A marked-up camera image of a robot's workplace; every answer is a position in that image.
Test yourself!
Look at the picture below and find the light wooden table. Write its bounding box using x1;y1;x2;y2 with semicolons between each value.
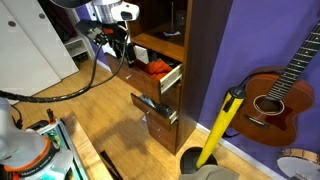
59;110;115;180

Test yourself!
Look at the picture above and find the orange head sock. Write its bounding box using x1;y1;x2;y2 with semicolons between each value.
144;58;175;81

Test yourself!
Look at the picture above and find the banjo with white head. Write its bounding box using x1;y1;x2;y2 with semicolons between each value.
276;148;320;180

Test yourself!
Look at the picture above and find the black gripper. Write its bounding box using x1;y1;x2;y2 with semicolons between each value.
108;28;137;66

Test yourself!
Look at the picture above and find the tall brown wooden cabinet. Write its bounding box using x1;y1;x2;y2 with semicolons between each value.
121;0;234;156

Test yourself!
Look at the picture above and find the grey cloth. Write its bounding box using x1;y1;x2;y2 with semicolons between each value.
177;164;241;180

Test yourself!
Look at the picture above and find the lowest brown wooden drawer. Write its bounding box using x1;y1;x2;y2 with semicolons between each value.
145;114;178;155

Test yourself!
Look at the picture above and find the brown drawer with white rail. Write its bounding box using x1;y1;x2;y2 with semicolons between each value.
104;43;184;105

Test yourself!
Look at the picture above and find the dark round object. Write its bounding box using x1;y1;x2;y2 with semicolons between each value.
174;9;187;28

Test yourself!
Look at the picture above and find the white closet shelf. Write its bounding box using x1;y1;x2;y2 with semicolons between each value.
63;35;90;58

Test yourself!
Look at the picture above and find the black upright handle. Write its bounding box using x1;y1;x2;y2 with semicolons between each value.
46;108;56;125

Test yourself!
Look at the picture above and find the thin metal stand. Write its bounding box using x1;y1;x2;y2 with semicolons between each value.
162;1;182;38

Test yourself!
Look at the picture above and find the closed brown wooden drawer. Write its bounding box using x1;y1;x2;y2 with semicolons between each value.
159;82;183;112

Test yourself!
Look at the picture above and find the brown acoustic guitar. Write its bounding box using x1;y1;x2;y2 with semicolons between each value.
229;19;320;148

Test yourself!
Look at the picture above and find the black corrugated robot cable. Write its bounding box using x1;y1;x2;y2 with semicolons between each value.
0;23;131;105

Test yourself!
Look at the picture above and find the black round stand base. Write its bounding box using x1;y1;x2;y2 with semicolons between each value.
179;146;219;175

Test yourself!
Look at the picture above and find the white sliding closet door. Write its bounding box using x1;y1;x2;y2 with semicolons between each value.
0;2;63;105
1;0;80;80

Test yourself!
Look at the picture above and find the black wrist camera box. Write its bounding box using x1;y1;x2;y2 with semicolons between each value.
75;18;110;46

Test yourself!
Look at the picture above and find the yellow pole with black cap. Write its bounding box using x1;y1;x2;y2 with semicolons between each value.
195;86;247;170

